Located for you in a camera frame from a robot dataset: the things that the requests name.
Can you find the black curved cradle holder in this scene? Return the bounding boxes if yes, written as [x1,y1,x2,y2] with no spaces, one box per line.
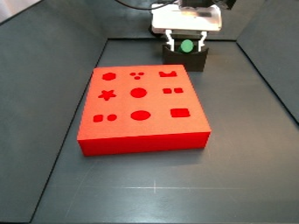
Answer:
[164,45,210,72]

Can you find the red shape sorter box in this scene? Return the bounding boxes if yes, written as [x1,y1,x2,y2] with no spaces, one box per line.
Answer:
[78,65,212,156]

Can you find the black cable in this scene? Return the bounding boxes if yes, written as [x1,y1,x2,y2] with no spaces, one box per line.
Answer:
[114,0,182,11]

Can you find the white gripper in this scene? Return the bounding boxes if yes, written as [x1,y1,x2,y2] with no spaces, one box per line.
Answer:
[153,3,222,52]

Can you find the green cylinder peg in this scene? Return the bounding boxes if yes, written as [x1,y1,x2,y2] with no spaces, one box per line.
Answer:
[180,39,194,53]

